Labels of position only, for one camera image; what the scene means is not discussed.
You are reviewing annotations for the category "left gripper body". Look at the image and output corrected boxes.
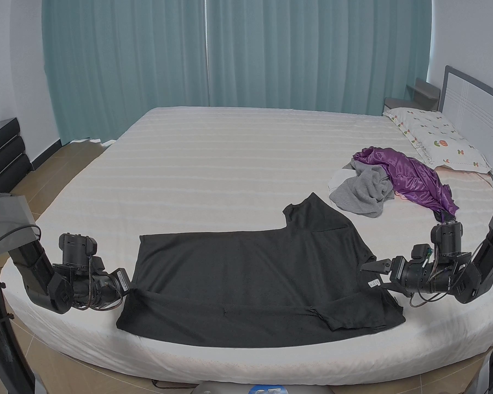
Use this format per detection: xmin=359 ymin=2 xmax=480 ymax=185
xmin=91 ymin=267 xmax=131 ymax=309

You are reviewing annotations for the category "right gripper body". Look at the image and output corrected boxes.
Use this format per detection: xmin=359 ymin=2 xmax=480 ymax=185
xmin=388 ymin=256 xmax=435 ymax=296

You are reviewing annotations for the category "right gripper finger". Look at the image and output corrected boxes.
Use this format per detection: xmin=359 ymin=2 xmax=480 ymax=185
xmin=379 ymin=281 xmax=411 ymax=299
xmin=361 ymin=257 xmax=394 ymax=276

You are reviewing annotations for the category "black T-shirt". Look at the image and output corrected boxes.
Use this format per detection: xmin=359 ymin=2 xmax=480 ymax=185
xmin=116 ymin=192 xmax=406 ymax=349

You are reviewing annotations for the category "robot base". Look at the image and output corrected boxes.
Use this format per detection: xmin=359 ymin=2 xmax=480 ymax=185
xmin=193 ymin=380 xmax=296 ymax=394

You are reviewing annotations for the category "bed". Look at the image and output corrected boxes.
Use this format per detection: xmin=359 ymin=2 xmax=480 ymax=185
xmin=0 ymin=65 xmax=493 ymax=387

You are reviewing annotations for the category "grey knit garment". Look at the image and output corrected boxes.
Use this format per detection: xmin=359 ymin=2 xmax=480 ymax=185
xmin=329 ymin=163 xmax=395 ymax=218

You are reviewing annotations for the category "purple satin garment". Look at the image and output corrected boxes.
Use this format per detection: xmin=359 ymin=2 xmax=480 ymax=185
xmin=352 ymin=147 xmax=461 ymax=224

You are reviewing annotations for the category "white garment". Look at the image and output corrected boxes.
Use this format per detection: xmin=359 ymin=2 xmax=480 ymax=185
xmin=328 ymin=169 xmax=356 ymax=196

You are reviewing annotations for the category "white printed pillow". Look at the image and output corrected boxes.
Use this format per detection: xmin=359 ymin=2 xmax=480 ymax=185
xmin=383 ymin=107 xmax=491 ymax=175

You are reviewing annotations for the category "black chest of drawers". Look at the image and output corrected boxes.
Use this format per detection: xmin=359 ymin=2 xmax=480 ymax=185
xmin=0 ymin=117 xmax=31 ymax=196

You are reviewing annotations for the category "grey bedside table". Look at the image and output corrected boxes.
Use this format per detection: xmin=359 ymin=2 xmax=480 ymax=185
xmin=384 ymin=77 xmax=441 ymax=112

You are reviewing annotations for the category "blue-green curtain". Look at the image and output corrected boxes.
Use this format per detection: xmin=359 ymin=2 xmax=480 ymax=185
xmin=42 ymin=0 xmax=208 ymax=144
xmin=205 ymin=0 xmax=432 ymax=116

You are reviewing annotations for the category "black cable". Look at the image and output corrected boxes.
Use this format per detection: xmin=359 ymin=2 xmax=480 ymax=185
xmin=0 ymin=225 xmax=42 ymax=257

